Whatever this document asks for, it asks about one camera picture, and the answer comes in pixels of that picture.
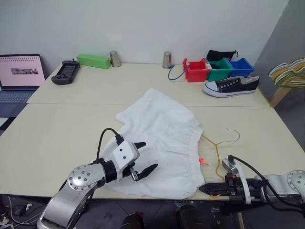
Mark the black flat device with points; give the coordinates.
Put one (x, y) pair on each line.
(4, 122)

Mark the wooden table leg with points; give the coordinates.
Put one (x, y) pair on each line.
(241, 220)

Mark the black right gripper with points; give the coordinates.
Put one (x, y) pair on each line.
(237, 190)

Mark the wooden rack frame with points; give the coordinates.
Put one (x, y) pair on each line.
(286, 93)

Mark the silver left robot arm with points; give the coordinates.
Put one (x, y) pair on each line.
(76, 188)

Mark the open laptop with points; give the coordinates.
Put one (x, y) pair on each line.
(20, 76)

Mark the dark rounded shape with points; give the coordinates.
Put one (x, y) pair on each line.
(190, 217)
(132, 221)

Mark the red plastic bin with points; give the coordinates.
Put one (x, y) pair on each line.
(196, 74)

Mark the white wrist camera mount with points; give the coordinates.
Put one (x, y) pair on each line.
(124, 153)
(245, 188)

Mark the black handheld remote controller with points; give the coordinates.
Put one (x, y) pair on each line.
(65, 72)

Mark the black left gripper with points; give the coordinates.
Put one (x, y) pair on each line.
(131, 170)

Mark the green rectangular box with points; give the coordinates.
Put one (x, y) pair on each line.
(93, 60)

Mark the metal cup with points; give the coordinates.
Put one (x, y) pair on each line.
(167, 60)
(115, 59)

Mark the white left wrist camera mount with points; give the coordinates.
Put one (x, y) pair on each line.
(124, 153)

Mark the green plastic bin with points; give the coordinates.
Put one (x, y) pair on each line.
(219, 72)

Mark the black canvas sneaker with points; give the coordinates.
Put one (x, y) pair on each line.
(228, 88)

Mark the small orange tag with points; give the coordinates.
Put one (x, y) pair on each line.
(203, 161)

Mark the white shorts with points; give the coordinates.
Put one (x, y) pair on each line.
(164, 143)

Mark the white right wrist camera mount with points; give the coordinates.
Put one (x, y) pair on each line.
(245, 188)

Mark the blue plastic bin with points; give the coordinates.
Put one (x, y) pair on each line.
(241, 69)

